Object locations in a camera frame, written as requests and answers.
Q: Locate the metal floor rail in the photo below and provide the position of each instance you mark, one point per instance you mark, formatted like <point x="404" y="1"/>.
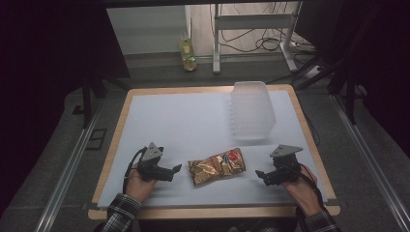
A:
<point x="69" y="170"/>
<point x="370" y="161"/>

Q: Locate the black floor socket plate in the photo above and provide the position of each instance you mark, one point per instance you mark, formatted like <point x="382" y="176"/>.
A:
<point x="96" y="139"/>

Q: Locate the gold foil snack bag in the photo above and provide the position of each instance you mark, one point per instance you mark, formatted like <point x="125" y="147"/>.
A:
<point x="216" y="167"/>

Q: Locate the person's left hand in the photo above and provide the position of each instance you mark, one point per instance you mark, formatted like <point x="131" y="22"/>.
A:
<point x="139" y="188"/>

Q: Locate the yellow-green drink bottle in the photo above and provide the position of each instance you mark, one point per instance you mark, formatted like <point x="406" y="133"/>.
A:
<point x="188" y="53"/>

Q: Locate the translucent plastic container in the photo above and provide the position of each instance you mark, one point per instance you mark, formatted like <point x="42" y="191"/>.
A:
<point x="252" y="111"/>

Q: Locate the white table mat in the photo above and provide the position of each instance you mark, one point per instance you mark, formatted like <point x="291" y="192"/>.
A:
<point x="193" y="129"/>

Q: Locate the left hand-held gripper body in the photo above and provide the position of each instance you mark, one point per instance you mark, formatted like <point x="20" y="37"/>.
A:
<point x="152" y="154"/>

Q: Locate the black metal stand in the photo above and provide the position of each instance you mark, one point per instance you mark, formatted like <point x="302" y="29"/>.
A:
<point x="87" y="100"/>
<point x="349" y="90"/>

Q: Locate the person's right hand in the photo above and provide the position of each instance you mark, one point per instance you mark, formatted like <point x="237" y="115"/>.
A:
<point x="301" y="193"/>

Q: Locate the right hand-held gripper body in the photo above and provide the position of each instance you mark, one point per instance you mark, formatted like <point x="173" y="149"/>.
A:
<point x="285" y="161"/>

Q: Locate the wooden table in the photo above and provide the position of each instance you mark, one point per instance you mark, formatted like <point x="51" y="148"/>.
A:
<point x="206" y="212"/>

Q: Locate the white metal desk frame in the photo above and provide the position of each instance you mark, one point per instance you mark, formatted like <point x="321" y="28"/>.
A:
<point x="251" y="21"/>

